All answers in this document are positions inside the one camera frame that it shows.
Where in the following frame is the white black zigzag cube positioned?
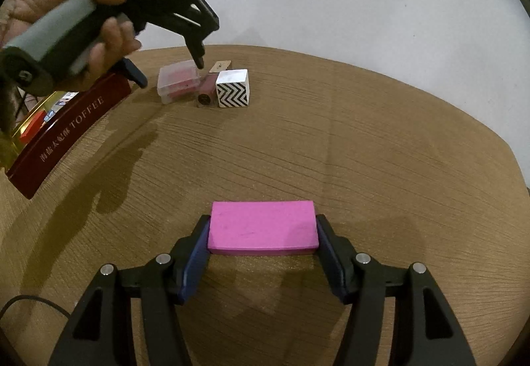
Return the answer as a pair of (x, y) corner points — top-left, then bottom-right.
(215, 68), (252, 109)

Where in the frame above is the red tin box gold inside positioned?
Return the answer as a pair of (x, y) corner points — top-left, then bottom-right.
(0, 72), (132, 200)

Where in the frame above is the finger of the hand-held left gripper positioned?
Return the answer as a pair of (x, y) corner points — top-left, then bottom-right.
(118, 57), (148, 89)
(184, 32), (206, 69)

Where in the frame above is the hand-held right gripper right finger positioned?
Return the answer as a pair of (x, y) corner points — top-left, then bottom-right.
(315, 214), (477, 366)

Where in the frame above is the dusty pink lipstick tube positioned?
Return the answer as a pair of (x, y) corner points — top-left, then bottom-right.
(196, 74), (219, 106)

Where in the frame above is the clear case with red contents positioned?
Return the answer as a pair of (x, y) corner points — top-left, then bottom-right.
(157, 60), (204, 105)

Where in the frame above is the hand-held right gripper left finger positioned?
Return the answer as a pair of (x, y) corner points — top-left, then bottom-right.
(47, 214), (213, 366)

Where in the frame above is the black cable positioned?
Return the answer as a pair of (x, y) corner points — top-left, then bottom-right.
(0, 295), (72, 322)

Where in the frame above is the pink rectangular block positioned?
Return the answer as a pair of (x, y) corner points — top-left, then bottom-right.
(207, 200), (320, 257)

